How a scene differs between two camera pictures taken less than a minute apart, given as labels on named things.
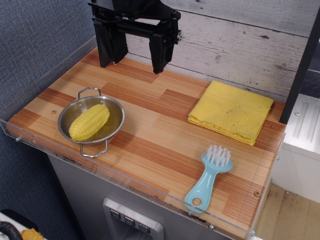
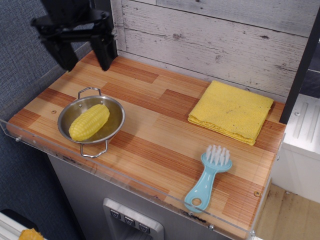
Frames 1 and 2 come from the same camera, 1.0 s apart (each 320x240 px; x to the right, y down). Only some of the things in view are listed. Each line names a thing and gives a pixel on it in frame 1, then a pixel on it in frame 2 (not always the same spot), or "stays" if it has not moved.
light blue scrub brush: x=217 y=159 stays
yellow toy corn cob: x=89 y=123 stays
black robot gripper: x=154 y=17 -> x=65 y=21
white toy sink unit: x=296 y=168 stays
